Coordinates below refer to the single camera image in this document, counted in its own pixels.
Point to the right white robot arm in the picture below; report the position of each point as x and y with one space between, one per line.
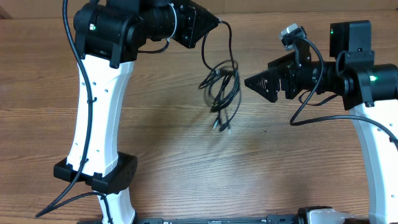
369 94

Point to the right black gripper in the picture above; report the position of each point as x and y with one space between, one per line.
285 71

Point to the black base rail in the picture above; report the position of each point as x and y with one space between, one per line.
217 220

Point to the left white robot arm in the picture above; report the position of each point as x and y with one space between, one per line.
106 40

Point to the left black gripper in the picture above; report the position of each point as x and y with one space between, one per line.
193 32

